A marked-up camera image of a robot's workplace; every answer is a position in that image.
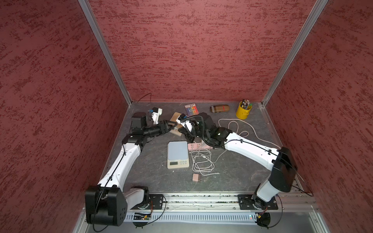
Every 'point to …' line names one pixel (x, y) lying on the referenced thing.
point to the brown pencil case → (219, 108)
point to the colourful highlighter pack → (191, 109)
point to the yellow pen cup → (243, 109)
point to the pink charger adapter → (196, 177)
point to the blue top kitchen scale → (177, 155)
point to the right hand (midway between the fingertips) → (179, 132)
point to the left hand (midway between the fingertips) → (174, 128)
